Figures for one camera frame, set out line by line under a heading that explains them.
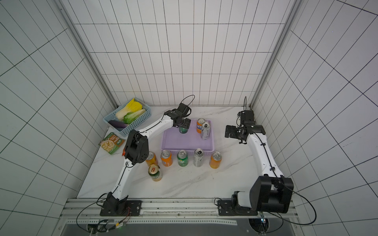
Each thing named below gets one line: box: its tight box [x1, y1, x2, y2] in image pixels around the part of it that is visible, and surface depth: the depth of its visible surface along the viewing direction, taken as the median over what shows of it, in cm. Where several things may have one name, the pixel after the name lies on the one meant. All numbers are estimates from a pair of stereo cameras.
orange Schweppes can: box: [209, 151, 222, 170], surface depth 83 cm
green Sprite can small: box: [177, 149, 189, 168], surface depth 83 cm
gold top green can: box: [148, 164, 162, 182], surface depth 77 cm
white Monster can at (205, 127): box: [201, 121, 211, 141], surface depth 92 cm
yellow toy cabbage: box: [115, 98, 143, 121], surface depth 112 cm
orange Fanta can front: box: [160, 149, 173, 168], surface depth 83 cm
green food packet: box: [98, 132, 126, 155], surface depth 100 cm
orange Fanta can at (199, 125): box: [196, 118, 206, 134], surface depth 99 cm
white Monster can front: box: [193, 147, 205, 168], surface depth 80 cm
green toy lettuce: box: [123, 108, 146, 125], surface depth 106 cm
